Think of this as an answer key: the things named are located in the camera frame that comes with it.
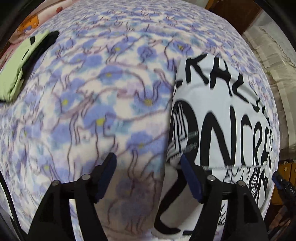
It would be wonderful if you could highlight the brown wooden door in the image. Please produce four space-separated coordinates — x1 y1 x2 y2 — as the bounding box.
206 0 264 35

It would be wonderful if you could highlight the folded green black garment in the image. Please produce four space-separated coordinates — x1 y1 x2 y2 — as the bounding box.
0 30 60 102

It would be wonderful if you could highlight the rolled pink bear quilt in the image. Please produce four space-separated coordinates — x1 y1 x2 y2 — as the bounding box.
9 0 77 44

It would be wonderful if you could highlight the purple floral blanket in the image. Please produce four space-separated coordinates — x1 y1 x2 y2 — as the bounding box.
0 0 281 241

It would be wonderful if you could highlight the white black printed jacket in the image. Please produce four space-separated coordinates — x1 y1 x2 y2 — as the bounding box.
151 54 273 238

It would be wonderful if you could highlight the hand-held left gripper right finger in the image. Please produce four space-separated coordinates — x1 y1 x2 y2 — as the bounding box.
180 154 270 241

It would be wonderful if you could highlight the lace cloth covered furniture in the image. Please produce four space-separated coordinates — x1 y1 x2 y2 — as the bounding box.
242 10 296 160

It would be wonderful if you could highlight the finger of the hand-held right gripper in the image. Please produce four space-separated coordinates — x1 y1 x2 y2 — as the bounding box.
272 171 284 190

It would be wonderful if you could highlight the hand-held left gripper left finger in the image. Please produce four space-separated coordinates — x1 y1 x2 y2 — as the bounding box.
27 152 117 241

